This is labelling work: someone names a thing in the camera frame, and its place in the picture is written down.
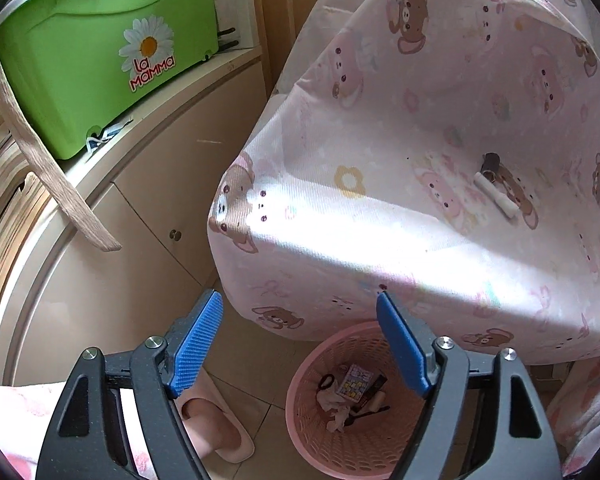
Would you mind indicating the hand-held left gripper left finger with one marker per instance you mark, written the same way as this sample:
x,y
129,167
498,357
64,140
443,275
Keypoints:
x,y
192,345

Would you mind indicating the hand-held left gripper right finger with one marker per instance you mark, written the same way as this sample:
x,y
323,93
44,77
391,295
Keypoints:
x,y
405,345

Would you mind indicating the black snack wrapper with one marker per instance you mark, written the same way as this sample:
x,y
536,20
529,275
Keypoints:
x,y
377,384

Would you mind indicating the beige cork roll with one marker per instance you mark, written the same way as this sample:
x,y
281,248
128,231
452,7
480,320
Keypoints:
x,y
377,401

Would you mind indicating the black plastic spoon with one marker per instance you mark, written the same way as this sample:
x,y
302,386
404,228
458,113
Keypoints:
x,y
370,414

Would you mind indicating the white tissue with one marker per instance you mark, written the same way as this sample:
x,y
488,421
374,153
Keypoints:
x,y
332,410

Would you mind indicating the pink plastic basket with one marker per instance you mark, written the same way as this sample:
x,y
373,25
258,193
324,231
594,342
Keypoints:
x,y
330,452

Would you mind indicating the colourful printed packet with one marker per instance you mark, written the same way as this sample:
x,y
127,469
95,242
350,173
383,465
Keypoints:
x,y
355,384

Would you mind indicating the pink slipper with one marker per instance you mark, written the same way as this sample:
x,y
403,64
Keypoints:
x,y
220,435

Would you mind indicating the round cabinet knob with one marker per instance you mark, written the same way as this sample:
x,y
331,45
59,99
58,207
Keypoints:
x,y
175,235

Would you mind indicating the white tube marker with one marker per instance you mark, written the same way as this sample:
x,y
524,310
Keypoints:
x,y
497,197

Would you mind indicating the cream cabinet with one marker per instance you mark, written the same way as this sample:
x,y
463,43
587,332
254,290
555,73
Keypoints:
x,y
155,210

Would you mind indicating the pink fleece garment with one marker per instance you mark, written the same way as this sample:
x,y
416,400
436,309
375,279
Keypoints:
x,y
10,415

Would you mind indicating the pink bear printed cloth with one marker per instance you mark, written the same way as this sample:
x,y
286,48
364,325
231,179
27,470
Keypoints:
x,y
430,85

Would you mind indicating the green plastic storage box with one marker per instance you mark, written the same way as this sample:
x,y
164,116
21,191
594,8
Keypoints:
x,y
80,60

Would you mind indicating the black metal bars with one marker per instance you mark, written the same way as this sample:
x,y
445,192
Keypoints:
x,y
228,40

